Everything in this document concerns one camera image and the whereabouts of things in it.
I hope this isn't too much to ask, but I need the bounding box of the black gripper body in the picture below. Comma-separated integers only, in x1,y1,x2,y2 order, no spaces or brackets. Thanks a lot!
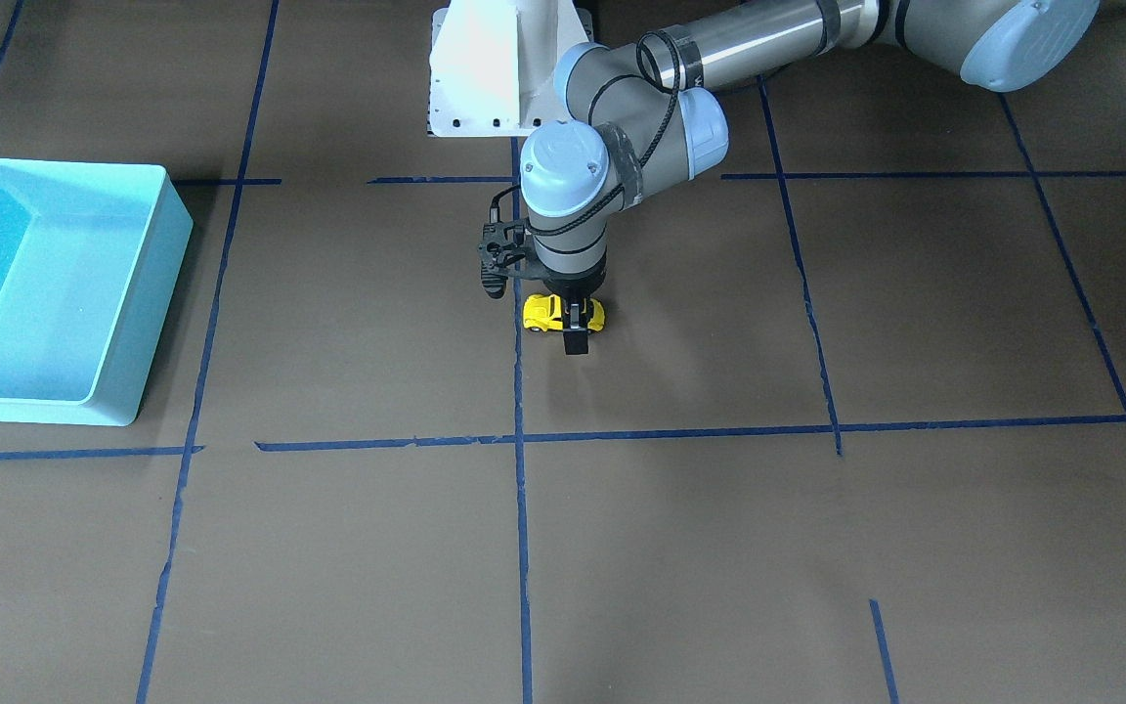
540,262,607,300

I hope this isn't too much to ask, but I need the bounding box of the yellow beetle toy car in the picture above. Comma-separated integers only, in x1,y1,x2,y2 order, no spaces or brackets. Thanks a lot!
520,293,606,332

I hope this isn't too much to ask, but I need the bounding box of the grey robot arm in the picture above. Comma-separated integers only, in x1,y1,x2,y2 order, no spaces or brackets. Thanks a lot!
482,1,1100,355

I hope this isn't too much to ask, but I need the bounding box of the light blue plastic bin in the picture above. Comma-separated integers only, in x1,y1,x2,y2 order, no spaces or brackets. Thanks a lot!
0,157,193,426

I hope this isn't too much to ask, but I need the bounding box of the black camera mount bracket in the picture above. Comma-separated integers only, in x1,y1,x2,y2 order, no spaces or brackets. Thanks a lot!
479,219,533,300

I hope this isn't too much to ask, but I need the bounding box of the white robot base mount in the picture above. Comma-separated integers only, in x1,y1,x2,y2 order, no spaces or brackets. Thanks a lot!
428,1,595,139

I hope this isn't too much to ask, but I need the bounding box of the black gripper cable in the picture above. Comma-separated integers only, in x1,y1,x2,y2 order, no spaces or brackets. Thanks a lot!
491,29,683,237

